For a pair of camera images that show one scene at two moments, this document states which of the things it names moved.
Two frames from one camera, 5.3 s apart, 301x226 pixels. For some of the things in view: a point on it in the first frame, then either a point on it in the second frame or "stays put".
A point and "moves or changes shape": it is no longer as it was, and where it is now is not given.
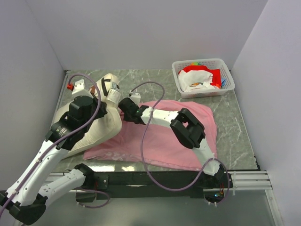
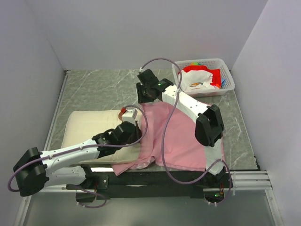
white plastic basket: [202, 78] stays put
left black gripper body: [101, 113] -> [134, 138]
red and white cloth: [199, 78] stays put
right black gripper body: [127, 118] -> [143, 95]
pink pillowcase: [164, 149] moves or changes shape
